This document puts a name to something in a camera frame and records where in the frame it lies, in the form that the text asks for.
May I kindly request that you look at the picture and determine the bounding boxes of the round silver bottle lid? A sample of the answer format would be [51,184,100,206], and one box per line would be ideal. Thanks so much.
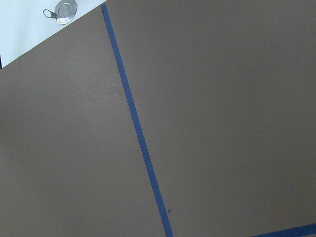
[42,0,78,25]

